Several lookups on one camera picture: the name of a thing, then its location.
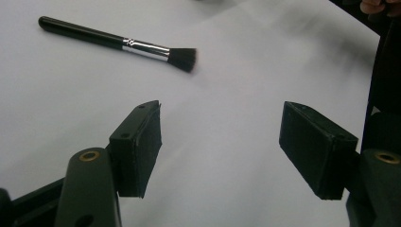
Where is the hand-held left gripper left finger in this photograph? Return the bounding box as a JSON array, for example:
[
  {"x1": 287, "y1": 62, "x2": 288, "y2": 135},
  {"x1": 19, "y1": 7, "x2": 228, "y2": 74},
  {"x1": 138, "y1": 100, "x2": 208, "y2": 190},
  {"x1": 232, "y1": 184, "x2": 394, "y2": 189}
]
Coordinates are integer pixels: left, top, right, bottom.
[{"x1": 108, "y1": 99, "x2": 164, "y2": 199}]

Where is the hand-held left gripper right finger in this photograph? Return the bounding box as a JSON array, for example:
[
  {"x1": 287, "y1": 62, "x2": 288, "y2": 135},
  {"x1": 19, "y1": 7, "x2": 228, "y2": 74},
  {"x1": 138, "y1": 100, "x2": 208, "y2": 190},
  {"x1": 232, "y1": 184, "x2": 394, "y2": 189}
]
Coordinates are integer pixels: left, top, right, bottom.
[{"x1": 278, "y1": 100, "x2": 359, "y2": 201}]

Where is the black makeup brush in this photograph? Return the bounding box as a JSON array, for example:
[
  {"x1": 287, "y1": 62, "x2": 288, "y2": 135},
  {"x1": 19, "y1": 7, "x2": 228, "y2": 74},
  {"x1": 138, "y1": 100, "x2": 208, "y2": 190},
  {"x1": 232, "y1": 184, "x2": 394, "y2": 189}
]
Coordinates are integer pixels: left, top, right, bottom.
[{"x1": 37, "y1": 15, "x2": 198, "y2": 74}]

